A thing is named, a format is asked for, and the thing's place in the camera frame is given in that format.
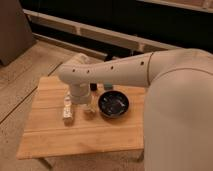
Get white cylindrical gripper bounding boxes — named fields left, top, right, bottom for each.
left=63, top=84, right=96, bottom=125

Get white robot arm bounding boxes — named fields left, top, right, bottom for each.
left=59, top=49, right=213, bottom=171

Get black bowl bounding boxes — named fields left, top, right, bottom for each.
left=98, top=90, right=129, bottom=118

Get teal small object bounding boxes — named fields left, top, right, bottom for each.
left=104, top=84, right=113, bottom=90

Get wooden table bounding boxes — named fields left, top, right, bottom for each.
left=17, top=76, right=145, bottom=159

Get grey cabinet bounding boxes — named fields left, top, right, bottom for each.
left=0, top=0, right=36, bottom=66

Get white window frame ledge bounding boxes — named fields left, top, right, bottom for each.
left=23, top=9, right=178, bottom=52

